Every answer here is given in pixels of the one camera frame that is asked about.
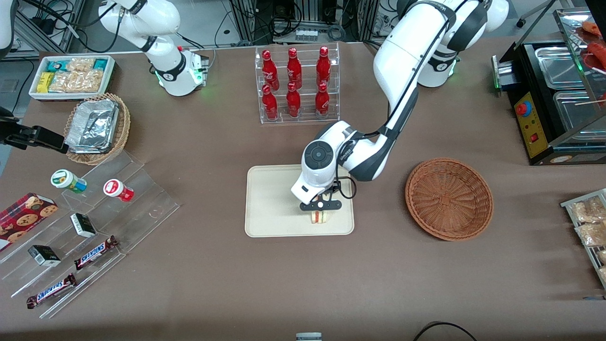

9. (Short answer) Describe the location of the Snickers chocolate bar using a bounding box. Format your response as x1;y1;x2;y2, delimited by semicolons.
26;273;78;310
73;235;119;271

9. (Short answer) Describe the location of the clear acrylic stepped display stand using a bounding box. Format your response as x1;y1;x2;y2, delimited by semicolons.
0;150;181;319

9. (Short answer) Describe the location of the stack of foil containers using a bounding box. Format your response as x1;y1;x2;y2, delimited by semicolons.
64;99;120;154

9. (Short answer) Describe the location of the brown round wicker basket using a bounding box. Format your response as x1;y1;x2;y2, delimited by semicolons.
405;157;494;242

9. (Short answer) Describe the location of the red cola bottle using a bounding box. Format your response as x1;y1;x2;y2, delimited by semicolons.
315;82;330;117
262;50;280;91
286;82;302;118
262;84;279;121
316;46;331;87
287;47;303;90

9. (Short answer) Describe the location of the red lid snack cup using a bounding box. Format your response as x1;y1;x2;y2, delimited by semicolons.
103;179;135;203

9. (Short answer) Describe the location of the white plastic snack bin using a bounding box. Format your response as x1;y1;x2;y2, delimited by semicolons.
28;55;117;102

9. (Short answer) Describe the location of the small clear cracker bag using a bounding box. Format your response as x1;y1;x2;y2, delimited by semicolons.
66;57;96;73

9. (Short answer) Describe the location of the yellow snack packet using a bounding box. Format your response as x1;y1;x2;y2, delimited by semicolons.
36;72;55;94

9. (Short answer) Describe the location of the red sausage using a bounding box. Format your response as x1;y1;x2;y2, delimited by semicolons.
580;21;606;37
586;41;606;72

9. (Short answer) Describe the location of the black food warmer machine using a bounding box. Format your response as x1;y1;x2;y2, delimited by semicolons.
491;6;606;166

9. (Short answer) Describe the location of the green lid snack cup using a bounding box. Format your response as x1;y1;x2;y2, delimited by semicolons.
50;169;88;195

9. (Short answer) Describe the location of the large clear cracker bag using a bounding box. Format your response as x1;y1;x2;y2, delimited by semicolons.
49;70;104;93

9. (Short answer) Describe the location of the light oval wicker basket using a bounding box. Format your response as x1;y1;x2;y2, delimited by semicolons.
63;92;132;166

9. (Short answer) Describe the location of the black cable loop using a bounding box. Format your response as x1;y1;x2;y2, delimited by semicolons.
412;321;479;341

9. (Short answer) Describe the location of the clear acrylic bottle rack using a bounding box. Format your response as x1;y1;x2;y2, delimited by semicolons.
254;42;341;125

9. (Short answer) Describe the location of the steel warmer pan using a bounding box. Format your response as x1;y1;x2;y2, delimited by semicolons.
534;46;588;90
552;90;606;144

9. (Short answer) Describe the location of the small black carton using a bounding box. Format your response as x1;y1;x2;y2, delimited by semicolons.
70;213;97;239
27;244;62;267

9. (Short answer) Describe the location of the cream plastic serving tray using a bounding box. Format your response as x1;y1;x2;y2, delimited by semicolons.
244;163;356;238

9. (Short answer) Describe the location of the metal wire tray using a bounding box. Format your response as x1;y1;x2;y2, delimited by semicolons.
561;188;606;290

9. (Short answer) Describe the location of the red cookie box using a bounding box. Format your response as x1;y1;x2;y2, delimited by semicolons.
0;192;59;253

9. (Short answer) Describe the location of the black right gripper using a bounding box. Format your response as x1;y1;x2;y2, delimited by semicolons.
0;108;70;155

